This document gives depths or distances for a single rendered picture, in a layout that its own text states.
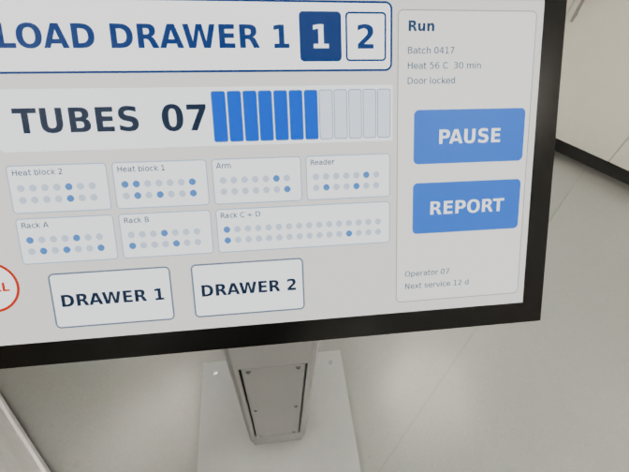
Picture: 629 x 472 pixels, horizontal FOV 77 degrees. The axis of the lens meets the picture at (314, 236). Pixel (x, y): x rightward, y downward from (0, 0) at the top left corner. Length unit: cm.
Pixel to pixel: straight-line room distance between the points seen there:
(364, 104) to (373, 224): 10
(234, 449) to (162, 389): 31
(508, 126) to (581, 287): 157
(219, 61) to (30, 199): 18
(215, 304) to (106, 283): 9
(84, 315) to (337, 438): 101
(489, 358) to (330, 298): 124
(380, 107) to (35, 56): 26
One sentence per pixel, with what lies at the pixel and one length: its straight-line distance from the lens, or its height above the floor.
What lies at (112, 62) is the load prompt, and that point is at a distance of 35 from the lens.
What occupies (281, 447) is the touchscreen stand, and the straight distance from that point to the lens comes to 128.
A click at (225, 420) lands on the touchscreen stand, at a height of 4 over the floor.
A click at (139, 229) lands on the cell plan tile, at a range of 34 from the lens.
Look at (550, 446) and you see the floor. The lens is 154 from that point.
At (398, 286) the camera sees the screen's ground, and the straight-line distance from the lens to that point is 36.
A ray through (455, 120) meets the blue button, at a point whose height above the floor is 111.
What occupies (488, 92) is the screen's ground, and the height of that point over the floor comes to 112.
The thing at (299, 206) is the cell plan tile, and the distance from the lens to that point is 33.
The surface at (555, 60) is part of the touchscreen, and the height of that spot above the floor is 114.
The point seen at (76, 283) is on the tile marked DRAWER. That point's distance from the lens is 37.
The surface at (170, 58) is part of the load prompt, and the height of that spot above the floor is 114.
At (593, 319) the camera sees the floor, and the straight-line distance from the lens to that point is 186.
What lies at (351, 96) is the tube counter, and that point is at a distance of 34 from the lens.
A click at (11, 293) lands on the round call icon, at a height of 101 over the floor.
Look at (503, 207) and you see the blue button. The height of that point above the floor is 105.
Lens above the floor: 129
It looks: 51 degrees down
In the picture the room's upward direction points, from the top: 5 degrees clockwise
